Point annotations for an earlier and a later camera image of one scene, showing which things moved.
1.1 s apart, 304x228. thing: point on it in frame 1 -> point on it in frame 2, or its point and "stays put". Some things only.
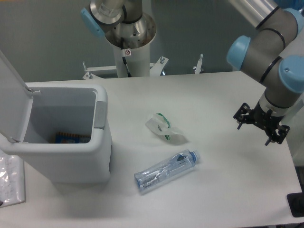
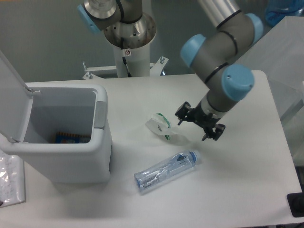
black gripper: [265, 120] -> [206, 120]
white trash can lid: [16, 100] stays put
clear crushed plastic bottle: [149, 175] stays put
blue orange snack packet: [62, 137] stays put
